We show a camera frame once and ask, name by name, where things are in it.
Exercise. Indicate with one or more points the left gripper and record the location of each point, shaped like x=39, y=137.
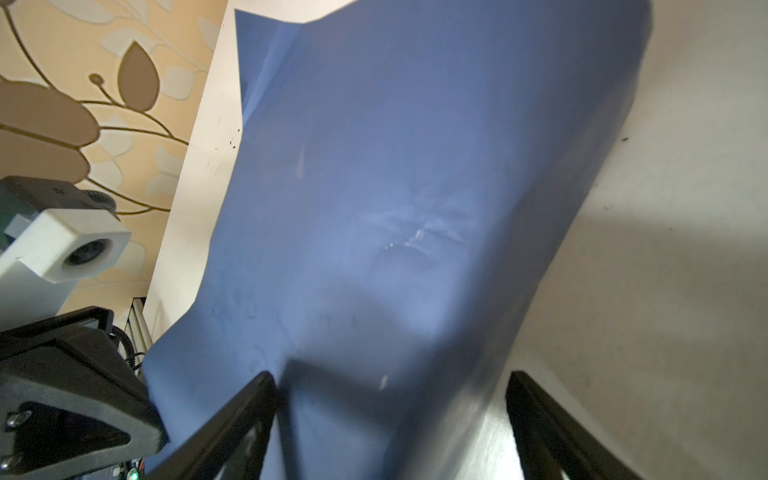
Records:
x=24, y=198

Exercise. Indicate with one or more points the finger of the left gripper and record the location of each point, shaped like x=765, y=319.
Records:
x=71, y=404

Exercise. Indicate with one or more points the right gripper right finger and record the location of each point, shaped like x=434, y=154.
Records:
x=550, y=443

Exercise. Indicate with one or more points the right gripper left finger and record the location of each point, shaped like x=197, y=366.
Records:
x=233, y=443

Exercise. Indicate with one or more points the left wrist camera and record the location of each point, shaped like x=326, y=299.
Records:
x=59, y=248

